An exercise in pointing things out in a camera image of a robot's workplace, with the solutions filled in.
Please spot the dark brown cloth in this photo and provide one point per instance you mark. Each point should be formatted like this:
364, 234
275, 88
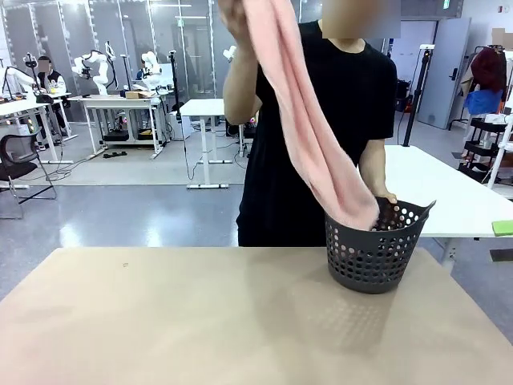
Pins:
387, 218

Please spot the blue bag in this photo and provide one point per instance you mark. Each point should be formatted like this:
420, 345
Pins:
483, 102

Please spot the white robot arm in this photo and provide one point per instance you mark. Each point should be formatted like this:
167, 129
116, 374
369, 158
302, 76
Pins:
16, 76
151, 70

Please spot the person's right hand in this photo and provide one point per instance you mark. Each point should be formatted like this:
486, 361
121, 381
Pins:
233, 20

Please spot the seated person in varsity jacket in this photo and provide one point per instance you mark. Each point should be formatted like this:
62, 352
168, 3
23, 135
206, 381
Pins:
52, 78

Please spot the black tripod stand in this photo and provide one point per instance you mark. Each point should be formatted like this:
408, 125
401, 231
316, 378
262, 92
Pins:
415, 100

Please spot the grey door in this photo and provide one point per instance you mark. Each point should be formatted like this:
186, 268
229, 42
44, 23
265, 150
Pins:
445, 72

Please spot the white standing desk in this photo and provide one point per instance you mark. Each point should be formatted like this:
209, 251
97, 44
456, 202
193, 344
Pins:
204, 108

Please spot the person's right forearm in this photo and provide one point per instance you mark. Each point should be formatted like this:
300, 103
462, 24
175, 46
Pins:
239, 88

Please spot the black power strip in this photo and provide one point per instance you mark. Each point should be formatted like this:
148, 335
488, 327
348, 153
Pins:
117, 155

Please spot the pink terry towel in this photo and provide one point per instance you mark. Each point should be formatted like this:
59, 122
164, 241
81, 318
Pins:
304, 120

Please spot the maroon garment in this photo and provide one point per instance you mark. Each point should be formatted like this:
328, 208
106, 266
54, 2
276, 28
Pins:
488, 68

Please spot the long white table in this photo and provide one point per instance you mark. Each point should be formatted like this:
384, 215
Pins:
437, 192

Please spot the person's black t-shirt torso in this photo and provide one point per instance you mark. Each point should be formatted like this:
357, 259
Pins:
344, 100

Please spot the dark grey perforated basket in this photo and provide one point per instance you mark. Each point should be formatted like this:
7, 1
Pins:
372, 260

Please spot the white desk with clutter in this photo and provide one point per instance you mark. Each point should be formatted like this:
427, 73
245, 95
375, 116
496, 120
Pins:
24, 106

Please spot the green sponge block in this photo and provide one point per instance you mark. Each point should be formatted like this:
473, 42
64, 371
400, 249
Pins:
503, 228

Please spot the person's left forearm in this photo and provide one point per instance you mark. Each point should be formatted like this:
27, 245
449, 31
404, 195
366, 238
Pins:
372, 168

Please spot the black mesh office chair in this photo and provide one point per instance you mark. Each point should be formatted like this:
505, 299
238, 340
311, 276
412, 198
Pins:
17, 146

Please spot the black shelf cart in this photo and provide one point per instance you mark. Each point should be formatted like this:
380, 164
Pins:
483, 144

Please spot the small cardboard box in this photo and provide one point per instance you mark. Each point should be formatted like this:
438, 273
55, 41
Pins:
138, 95

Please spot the person's left hand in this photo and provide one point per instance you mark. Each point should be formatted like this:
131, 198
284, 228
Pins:
385, 197

